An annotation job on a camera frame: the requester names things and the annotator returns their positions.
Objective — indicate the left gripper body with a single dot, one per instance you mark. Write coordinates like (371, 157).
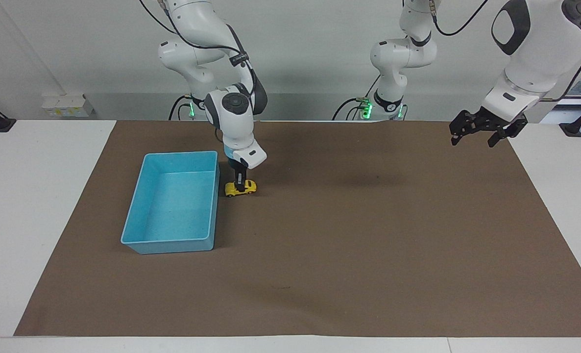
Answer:
(491, 120)

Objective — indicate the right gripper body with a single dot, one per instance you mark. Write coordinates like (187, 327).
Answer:
(236, 163)

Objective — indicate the yellow toy car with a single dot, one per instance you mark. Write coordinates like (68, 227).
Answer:
(247, 188)

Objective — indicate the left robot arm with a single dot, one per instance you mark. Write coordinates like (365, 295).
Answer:
(535, 49)

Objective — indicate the white power strip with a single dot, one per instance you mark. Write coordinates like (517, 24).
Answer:
(67, 107)

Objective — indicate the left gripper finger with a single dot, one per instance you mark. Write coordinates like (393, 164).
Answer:
(463, 125)
(511, 128)

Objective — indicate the light blue plastic bin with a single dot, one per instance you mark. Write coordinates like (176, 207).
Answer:
(173, 206)

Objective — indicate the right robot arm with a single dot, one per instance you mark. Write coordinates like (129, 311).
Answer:
(236, 125)

